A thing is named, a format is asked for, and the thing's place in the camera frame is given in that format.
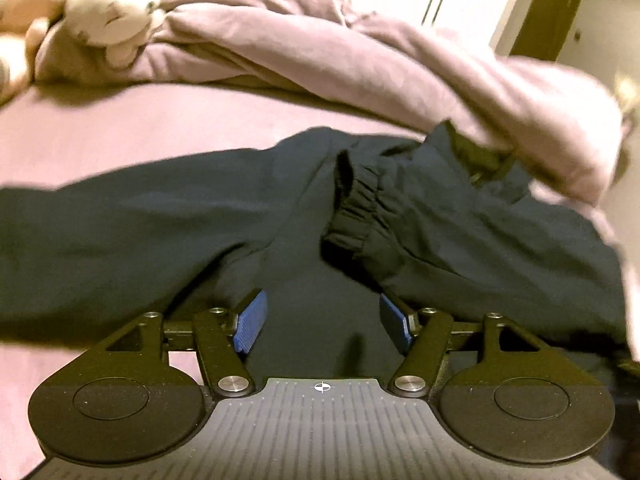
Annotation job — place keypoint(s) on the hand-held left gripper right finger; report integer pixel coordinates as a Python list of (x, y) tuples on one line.
[(392, 319)]

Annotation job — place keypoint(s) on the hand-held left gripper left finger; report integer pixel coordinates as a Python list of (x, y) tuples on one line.
[(252, 317)]

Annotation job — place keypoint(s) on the dark navy pants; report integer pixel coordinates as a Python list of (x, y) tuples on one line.
[(200, 220)]

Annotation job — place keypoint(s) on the pink blanket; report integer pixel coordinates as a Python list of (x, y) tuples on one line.
[(350, 60)]

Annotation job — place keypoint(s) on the white plush toy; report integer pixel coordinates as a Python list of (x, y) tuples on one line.
[(105, 15)]

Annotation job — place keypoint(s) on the white cabinet door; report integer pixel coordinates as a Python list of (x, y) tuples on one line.
[(605, 15)]

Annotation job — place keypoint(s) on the beige plush toy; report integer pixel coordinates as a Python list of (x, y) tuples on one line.
[(15, 10)]

